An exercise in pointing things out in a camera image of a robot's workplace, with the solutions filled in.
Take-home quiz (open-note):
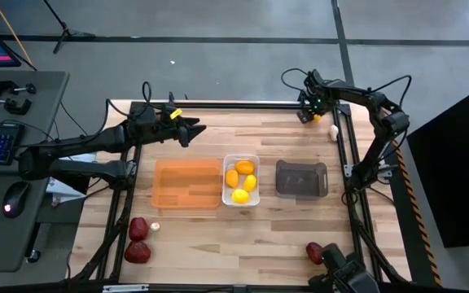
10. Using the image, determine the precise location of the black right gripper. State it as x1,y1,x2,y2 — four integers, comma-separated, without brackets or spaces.
296,68,335,125

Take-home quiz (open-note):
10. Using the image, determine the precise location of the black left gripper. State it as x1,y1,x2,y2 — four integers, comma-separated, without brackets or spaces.
151,105,208,148

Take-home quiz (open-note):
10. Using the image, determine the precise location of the dark red bell pepper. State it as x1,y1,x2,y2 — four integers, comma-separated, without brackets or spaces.
123,240,152,265
128,216,150,243
305,241,325,266

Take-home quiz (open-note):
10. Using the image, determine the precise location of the orange translucent plastic basket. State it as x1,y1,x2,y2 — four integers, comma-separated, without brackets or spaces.
151,158,224,210

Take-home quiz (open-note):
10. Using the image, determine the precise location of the grey translucent plastic basket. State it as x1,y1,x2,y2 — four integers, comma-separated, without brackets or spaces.
274,159,330,201

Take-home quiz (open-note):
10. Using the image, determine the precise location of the white plastic basket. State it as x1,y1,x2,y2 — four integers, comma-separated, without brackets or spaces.
221,153,261,208

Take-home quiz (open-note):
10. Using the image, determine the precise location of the white paper sheet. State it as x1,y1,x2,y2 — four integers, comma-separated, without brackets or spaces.
46,152,98,205

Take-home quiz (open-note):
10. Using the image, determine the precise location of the black tripod stand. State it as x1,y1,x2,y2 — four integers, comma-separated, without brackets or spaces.
42,0,97,55

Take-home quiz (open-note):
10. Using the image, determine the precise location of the yellow black hazard tape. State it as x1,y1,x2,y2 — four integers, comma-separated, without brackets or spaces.
380,106,444,288

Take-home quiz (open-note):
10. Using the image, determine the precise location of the black boxy device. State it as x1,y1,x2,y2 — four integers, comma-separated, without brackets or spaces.
307,243,382,293

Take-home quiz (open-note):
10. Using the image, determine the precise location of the black panel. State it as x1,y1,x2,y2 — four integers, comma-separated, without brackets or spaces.
405,78,469,249

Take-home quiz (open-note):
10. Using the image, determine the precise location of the black C-clamp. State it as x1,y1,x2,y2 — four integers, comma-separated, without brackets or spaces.
0,77,38,98
0,94,33,116

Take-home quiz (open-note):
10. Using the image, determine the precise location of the black computer mouse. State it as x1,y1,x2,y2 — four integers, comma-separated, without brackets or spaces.
1,181,32,220

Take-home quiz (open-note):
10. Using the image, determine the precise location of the yellow stick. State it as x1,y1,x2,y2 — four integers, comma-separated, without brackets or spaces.
0,0,34,67

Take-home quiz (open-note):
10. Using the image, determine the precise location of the black aluminium table frame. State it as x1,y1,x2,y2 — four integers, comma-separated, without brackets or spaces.
69,99,410,288

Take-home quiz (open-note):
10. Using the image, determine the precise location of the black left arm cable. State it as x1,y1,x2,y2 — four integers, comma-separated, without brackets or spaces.
103,80,155,120

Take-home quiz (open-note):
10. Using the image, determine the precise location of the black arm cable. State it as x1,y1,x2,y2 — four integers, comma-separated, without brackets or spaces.
279,67,414,110
103,80,155,120

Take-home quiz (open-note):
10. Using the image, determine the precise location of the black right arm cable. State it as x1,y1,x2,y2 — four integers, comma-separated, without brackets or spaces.
279,67,414,110

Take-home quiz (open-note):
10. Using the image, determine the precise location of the black desk cable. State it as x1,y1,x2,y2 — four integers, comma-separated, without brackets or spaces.
58,100,90,138

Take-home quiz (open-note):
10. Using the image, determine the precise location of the silver metal bracket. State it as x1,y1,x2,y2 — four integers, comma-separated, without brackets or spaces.
102,284,151,293

